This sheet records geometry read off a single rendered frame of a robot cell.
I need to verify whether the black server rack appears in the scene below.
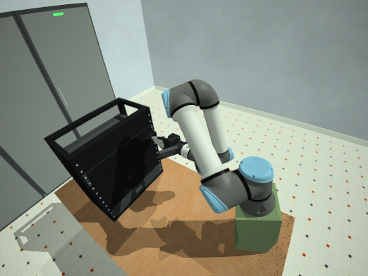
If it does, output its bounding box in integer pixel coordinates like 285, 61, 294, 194
45, 97, 163, 222

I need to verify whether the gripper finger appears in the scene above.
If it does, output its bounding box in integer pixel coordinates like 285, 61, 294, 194
153, 140, 165, 149
152, 134, 168, 143

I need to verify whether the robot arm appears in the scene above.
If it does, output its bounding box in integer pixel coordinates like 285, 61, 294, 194
161, 80, 276, 217

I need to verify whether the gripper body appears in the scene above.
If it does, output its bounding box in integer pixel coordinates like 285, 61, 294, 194
163, 133, 187, 156

